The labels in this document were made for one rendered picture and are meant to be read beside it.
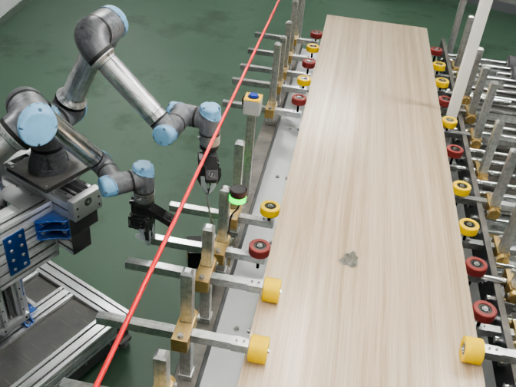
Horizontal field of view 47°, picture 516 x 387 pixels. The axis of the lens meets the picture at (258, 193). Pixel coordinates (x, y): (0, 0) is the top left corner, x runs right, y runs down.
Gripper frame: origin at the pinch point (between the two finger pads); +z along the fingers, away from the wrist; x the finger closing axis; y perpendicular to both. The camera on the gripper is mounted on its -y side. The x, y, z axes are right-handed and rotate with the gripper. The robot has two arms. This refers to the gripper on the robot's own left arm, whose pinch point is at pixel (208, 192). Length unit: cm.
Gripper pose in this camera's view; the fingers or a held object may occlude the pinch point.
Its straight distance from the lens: 226.1
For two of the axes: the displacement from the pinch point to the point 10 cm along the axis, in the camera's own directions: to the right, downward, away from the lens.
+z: -0.8, 8.1, 5.9
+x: -9.8, 0.4, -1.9
